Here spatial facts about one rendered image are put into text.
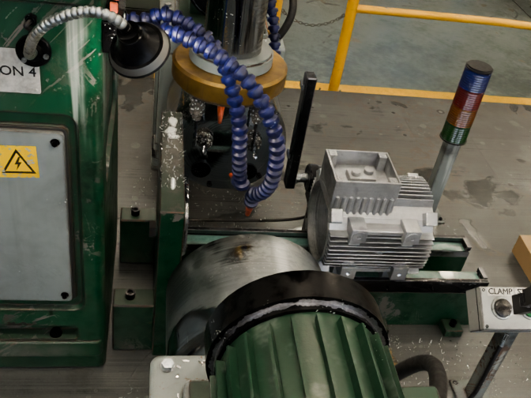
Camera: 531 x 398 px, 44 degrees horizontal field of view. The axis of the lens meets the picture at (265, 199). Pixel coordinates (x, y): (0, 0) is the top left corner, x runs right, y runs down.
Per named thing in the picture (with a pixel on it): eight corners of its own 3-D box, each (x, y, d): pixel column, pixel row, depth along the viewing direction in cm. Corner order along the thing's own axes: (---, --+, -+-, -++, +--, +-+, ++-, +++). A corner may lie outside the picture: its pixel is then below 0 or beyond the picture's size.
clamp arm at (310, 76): (282, 189, 135) (303, 77, 120) (280, 180, 137) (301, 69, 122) (299, 189, 136) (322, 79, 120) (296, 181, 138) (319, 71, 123)
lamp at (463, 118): (451, 128, 149) (457, 110, 146) (442, 114, 154) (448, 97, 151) (476, 129, 150) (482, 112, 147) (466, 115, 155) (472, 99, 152)
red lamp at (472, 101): (457, 110, 146) (464, 92, 143) (448, 97, 151) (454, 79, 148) (482, 112, 147) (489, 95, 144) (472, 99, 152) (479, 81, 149)
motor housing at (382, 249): (316, 290, 124) (337, 213, 112) (300, 225, 139) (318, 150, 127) (416, 292, 127) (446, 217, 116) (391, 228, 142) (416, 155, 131)
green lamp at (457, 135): (445, 144, 152) (451, 128, 149) (437, 130, 156) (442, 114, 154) (469, 145, 153) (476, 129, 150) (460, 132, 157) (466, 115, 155)
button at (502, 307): (491, 317, 106) (496, 317, 105) (489, 299, 107) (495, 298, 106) (508, 317, 107) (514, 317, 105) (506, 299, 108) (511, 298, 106)
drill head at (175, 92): (163, 212, 136) (170, 107, 121) (164, 110, 168) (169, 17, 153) (281, 216, 141) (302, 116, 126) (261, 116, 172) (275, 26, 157)
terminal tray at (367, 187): (328, 214, 118) (337, 182, 113) (318, 178, 126) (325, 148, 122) (392, 216, 120) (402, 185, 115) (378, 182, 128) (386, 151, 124)
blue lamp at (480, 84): (464, 92, 143) (470, 74, 141) (454, 79, 148) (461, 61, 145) (489, 95, 144) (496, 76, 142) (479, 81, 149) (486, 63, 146)
